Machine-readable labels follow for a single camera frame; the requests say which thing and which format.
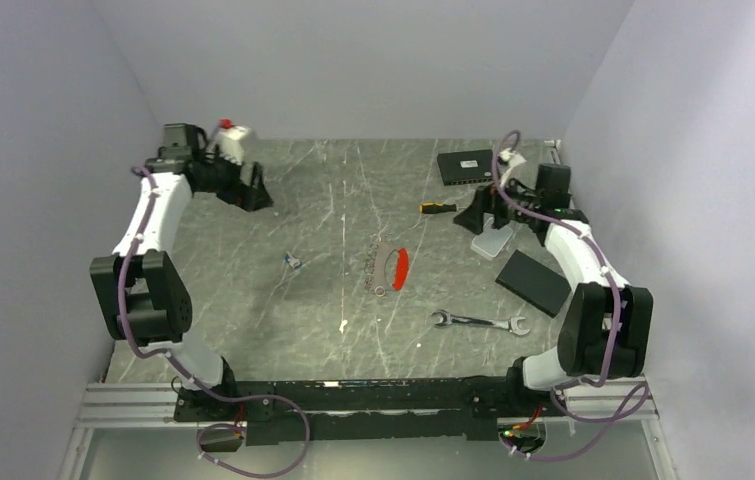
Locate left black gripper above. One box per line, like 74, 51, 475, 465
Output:
197, 145, 274, 212

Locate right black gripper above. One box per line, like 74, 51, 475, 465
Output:
453, 172, 541, 235

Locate blue tagged key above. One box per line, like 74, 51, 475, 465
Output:
284, 253, 303, 270

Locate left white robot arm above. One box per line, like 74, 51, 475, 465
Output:
89, 119, 273, 420

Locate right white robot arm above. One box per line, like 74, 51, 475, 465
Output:
454, 164, 653, 415

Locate yellow black screwdriver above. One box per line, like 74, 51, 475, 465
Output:
419, 202, 458, 215

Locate black box device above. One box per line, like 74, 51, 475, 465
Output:
436, 149, 492, 186

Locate black flat plate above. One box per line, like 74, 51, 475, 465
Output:
495, 250, 571, 317

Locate silver combination wrench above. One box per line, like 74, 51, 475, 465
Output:
431, 309, 531, 337

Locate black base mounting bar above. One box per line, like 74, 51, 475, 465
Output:
173, 368, 560, 446

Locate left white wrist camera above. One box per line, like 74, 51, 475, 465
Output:
215, 118, 257, 166

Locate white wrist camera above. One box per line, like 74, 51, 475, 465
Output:
497, 148, 527, 189
215, 118, 257, 166

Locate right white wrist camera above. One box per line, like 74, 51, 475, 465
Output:
497, 148, 527, 189

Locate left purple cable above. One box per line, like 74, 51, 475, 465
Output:
117, 165, 313, 480

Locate aluminium frame rail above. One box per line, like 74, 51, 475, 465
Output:
73, 380, 678, 479

